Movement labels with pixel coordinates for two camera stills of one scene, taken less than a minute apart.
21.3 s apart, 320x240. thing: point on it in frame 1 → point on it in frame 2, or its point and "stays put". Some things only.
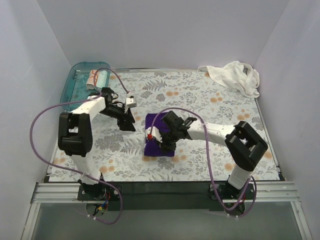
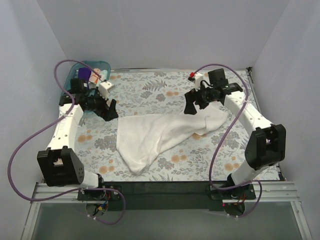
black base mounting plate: (167, 196) stays put
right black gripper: (167, 136) → (195, 97)
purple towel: (152, 147) → (84, 73)
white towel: (236, 74) → (142, 138)
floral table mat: (166, 125) stays put
